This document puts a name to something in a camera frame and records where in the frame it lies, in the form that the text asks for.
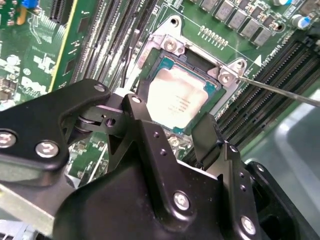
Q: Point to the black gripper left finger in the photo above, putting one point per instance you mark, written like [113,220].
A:
[37,125]

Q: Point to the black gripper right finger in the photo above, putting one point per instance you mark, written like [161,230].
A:
[207,140]

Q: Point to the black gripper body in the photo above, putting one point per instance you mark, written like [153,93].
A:
[112,212]

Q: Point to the silver CPU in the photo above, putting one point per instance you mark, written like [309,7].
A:
[175,95]

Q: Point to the thin metal locking lever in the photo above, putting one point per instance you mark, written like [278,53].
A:
[275,89]

